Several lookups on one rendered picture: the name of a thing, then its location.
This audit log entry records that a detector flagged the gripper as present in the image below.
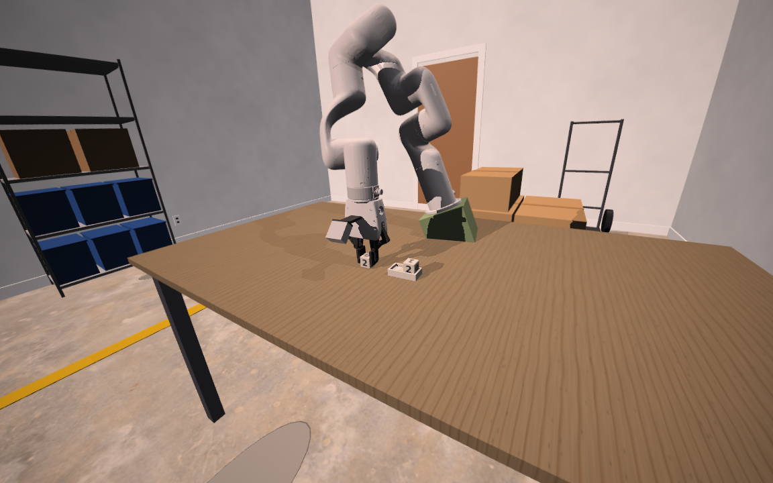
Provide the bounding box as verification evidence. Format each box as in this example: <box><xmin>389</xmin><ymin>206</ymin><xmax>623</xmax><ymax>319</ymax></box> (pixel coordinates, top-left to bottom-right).
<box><xmin>345</xmin><ymin>197</ymin><xmax>390</xmax><ymax>266</ymax></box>

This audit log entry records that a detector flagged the beige calendar cube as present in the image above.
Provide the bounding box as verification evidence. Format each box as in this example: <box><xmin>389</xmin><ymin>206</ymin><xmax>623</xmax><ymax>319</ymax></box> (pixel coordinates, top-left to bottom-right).
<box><xmin>360</xmin><ymin>253</ymin><xmax>373</xmax><ymax>268</ymax></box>
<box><xmin>403</xmin><ymin>258</ymin><xmax>419</xmax><ymax>274</ymax></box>

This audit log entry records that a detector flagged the beige rectangular tray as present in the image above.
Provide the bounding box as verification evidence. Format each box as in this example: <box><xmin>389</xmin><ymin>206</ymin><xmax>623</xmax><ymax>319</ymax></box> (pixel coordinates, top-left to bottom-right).
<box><xmin>388</xmin><ymin>263</ymin><xmax>422</xmax><ymax>281</ymax></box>

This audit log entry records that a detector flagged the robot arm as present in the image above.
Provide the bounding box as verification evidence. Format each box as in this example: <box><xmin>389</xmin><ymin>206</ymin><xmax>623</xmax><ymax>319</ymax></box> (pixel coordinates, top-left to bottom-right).
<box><xmin>319</xmin><ymin>4</ymin><xmax>462</xmax><ymax>215</ymax></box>

